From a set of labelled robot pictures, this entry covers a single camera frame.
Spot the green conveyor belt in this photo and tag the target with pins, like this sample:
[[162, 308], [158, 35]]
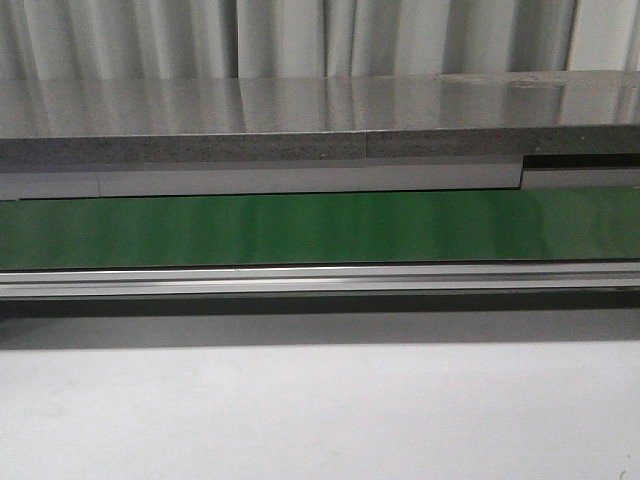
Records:
[[329, 228]]

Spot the white pleated curtain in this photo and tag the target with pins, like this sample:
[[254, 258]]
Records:
[[53, 40]]

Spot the aluminium front conveyor rail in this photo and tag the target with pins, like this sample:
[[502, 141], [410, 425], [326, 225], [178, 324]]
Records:
[[320, 279]]

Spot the grey rear conveyor rail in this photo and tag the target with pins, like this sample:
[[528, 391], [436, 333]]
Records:
[[234, 177]]

